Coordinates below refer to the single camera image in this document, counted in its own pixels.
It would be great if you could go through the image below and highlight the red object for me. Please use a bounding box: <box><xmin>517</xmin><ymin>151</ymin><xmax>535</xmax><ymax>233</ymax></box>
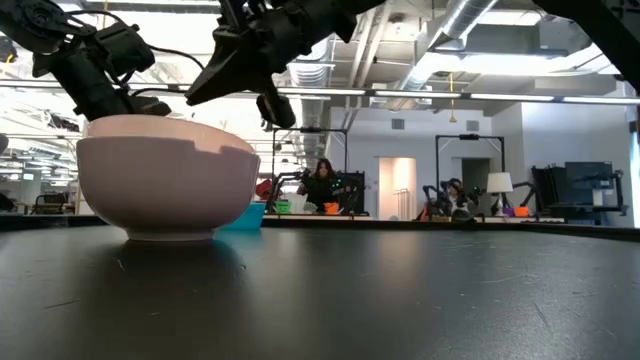
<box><xmin>255</xmin><ymin>178</ymin><xmax>275</xmax><ymax>202</ymax></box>

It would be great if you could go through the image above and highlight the teal object behind bowl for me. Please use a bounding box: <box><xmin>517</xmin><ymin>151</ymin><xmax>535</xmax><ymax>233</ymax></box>
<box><xmin>218</xmin><ymin>201</ymin><xmax>268</xmax><ymax>232</ymax></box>

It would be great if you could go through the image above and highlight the person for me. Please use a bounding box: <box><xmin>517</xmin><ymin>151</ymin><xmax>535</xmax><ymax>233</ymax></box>
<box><xmin>296</xmin><ymin>158</ymin><xmax>352</xmax><ymax>215</ymax></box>
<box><xmin>446</xmin><ymin>177</ymin><xmax>475</xmax><ymax>220</ymax></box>

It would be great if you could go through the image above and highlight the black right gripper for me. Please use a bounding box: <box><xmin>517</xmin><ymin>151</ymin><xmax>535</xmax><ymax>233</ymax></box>
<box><xmin>184</xmin><ymin>0</ymin><xmax>387</xmax><ymax>130</ymax></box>

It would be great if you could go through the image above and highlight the background wooden table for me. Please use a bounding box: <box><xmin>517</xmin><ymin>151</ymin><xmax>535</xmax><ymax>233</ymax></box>
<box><xmin>261</xmin><ymin>213</ymin><xmax>374</xmax><ymax>223</ymax></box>

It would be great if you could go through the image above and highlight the pink ceramic bowl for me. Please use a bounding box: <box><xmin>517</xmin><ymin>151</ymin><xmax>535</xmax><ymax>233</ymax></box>
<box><xmin>76</xmin><ymin>114</ymin><xmax>262</xmax><ymax>243</ymax></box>

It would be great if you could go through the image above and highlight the white table lamp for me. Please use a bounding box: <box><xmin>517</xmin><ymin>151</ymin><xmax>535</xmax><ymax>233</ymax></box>
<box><xmin>485</xmin><ymin>171</ymin><xmax>515</xmax><ymax>218</ymax></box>

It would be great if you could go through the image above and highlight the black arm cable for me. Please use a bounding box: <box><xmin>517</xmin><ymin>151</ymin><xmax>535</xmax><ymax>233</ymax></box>
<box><xmin>147</xmin><ymin>43</ymin><xmax>206</xmax><ymax>71</ymax></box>

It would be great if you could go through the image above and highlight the long ceiling light bar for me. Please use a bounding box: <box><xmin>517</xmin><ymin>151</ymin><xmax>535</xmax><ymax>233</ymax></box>
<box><xmin>273</xmin><ymin>86</ymin><xmax>640</xmax><ymax>107</ymax></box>

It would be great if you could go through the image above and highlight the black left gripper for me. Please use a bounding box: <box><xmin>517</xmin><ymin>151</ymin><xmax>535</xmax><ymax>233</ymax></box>
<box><xmin>32</xmin><ymin>48</ymin><xmax>173</xmax><ymax>123</ymax></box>

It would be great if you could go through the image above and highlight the silver ceiling duct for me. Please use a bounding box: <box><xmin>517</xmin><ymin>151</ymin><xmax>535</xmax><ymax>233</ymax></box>
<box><xmin>394</xmin><ymin>0</ymin><xmax>501</xmax><ymax>101</ymax></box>

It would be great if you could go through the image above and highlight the yellow hanging cord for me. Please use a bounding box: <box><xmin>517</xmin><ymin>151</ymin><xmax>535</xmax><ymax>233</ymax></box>
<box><xmin>447</xmin><ymin>72</ymin><xmax>459</xmax><ymax>124</ymax></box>

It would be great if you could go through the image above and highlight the black chair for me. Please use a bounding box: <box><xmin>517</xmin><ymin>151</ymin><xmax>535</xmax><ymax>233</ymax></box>
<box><xmin>30</xmin><ymin>192</ymin><xmax>70</xmax><ymax>217</ymax></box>

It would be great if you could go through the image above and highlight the black overhead frame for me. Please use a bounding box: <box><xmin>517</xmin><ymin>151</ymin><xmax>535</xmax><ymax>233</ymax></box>
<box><xmin>434</xmin><ymin>133</ymin><xmax>507</xmax><ymax>201</ymax></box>
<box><xmin>271</xmin><ymin>126</ymin><xmax>350</xmax><ymax>201</ymax></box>

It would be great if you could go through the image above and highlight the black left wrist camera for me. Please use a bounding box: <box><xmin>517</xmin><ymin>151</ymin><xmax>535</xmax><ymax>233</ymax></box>
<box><xmin>93</xmin><ymin>21</ymin><xmax>157</xmax><ymax>77</ymax></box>

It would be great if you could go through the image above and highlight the black equipment stand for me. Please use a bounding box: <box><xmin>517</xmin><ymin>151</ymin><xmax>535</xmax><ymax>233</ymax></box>
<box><xmin>530</xmin><ymin>160</ymin><xmax>630</xmax><ymax>219</ymax></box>

